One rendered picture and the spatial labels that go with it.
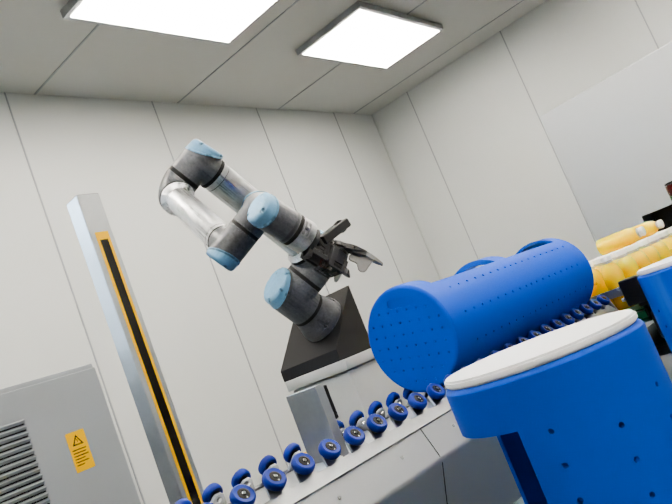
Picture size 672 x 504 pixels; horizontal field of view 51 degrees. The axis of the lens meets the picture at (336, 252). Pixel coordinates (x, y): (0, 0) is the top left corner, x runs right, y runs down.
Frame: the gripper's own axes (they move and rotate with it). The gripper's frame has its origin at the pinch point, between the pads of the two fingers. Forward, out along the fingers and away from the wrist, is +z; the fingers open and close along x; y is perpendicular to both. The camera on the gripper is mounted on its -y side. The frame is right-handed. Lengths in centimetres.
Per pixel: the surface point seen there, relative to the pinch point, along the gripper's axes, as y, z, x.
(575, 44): -426, 246, -170
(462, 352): 20.3, 18.7, 24.1
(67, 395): 39, -31, -127
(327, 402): 48, -14, 23
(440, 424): 42, 13, 28
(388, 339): 18.0, 9.5, 5.2
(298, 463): 64, -22, 32
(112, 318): 40, -54, -14
